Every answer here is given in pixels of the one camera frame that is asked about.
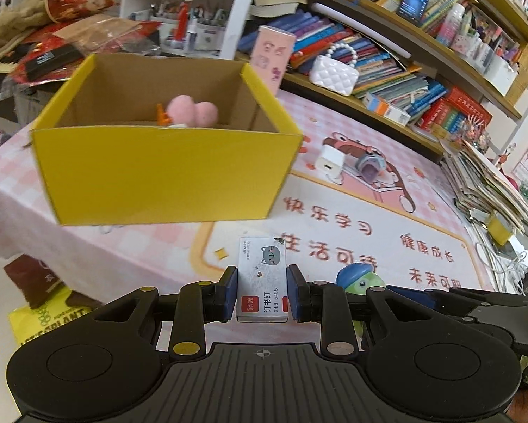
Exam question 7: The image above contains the green frog toy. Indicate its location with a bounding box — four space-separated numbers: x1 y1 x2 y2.
335 263 385 295

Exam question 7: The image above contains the staples box with cat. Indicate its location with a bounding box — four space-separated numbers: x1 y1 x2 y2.
236 237 289 323

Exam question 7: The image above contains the white charger cube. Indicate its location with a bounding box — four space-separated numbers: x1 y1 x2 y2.
315 143 346 184

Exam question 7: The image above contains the grey purple toy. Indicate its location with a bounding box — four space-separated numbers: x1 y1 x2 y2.
355 150 386 183

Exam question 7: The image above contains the small pink plush toy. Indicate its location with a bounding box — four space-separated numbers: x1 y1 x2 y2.
157 94 219 128

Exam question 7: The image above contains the yellow tape roll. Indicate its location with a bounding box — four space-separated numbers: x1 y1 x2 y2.
486 212 515 246

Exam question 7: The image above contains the pink printed desk mat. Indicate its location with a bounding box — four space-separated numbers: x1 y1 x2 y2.
0 89 491 303

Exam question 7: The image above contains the stack of papers and books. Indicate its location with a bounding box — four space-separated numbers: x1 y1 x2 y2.
440 141 528 233

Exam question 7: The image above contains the yellow cardboard box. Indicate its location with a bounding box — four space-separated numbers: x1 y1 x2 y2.
30 54 303 225

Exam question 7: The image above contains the red dictionary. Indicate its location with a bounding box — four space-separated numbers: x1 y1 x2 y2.
445 86 492 126

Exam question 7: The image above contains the orange blue medicine box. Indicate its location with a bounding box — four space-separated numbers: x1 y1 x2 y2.
362 93 410 126

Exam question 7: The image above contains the white quilted pearl purse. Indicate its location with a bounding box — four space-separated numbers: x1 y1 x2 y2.
309 42 359 97

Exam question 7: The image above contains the white storage bin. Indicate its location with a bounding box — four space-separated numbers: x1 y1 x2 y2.
484 55 518 97

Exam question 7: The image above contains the wooden bookshelf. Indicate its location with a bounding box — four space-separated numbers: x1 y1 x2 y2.
234 0 528 161

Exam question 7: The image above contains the pink sticker cylinder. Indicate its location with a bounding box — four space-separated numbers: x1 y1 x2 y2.
249 26 296 96

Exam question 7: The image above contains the white rolled paper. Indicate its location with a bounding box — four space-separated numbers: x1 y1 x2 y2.
310 3 412 59

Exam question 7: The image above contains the black long box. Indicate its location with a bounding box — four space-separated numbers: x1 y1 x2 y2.
25 44 84 82

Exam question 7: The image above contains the clear plastic bag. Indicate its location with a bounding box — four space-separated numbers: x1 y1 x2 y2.
54 14 160 55

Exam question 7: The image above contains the white cubby shelf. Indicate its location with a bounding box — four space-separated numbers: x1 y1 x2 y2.
105 0 252 59

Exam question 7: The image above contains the brown blanket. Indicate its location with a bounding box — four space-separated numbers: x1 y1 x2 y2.
0 0 51 62

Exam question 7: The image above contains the white cable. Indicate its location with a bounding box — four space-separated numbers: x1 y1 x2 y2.
472 239 528 292

